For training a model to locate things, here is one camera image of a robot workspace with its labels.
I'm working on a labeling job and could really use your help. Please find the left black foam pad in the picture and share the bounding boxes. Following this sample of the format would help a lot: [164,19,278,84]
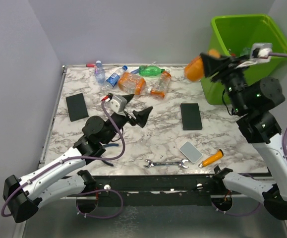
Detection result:
[65,93,88,122]

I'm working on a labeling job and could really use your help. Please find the blue handled screwdriver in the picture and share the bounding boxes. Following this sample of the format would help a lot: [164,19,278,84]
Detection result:
[131,68,140,74]

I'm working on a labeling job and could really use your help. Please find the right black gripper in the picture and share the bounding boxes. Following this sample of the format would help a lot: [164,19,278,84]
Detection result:
[200,51,249,112]

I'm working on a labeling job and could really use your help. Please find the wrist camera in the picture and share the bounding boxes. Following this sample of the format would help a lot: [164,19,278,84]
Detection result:
[102,94,128,115]
[237,43,273,68]

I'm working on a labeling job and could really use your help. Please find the right black foam pad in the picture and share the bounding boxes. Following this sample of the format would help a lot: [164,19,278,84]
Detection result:
[180,103,203,130]

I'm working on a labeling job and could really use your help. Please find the blue handled pliers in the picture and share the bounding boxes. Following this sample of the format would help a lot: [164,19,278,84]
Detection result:
[101,143,120,158]

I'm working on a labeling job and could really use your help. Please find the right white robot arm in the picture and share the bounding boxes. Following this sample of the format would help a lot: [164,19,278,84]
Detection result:
[200,49,287,220]

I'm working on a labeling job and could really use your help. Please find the clear bottle inside bin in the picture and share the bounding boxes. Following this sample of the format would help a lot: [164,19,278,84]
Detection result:
[241,48,251,55]

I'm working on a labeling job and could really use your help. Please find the black foam pad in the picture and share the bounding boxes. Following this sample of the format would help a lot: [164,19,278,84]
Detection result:
[180,103,203,130]
[65,93,88,122]

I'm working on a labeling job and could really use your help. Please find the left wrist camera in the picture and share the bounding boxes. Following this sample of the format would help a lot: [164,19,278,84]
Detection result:
[102,94,128,115]

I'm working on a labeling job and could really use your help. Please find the orange screwdriver handle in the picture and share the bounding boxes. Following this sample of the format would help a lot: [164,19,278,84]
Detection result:
[198,149,224,168]

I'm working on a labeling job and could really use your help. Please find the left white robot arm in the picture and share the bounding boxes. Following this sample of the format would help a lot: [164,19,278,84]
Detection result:
[0,94,153,223]

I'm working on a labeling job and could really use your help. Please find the green sprite bottle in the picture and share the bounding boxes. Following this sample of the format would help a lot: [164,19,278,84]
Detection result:
[139,65,166,77]

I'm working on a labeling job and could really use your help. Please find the black base frame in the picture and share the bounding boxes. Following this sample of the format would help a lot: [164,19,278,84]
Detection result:
[83,174,228,206]

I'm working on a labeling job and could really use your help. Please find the small clear bottle back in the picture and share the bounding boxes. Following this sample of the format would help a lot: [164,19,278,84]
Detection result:
[94,60,106,84]

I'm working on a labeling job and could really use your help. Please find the green plastic bin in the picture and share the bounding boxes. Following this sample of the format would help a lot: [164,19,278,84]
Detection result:
[201,14,287,105]

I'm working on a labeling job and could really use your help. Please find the silver open-end wrench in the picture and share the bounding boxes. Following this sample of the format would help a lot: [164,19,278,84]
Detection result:
[144,159,189,169]

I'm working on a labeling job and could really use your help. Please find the grey rectangular sharpening stone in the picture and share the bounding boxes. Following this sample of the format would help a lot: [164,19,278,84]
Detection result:
[179,142,203,164]

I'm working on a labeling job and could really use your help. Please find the orange label bottle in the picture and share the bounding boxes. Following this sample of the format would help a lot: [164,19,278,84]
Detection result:
[147,70,172,99]
[118,72,146,95]

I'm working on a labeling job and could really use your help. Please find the orange juice bottle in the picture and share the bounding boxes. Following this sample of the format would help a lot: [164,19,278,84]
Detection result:
[184,49,221,83]

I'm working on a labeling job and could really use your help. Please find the blue label bottle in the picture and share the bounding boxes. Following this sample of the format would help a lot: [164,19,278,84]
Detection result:
[103,65,128,89]

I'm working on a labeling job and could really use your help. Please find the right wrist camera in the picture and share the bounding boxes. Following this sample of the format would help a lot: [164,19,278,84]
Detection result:
[237,43,273,68]

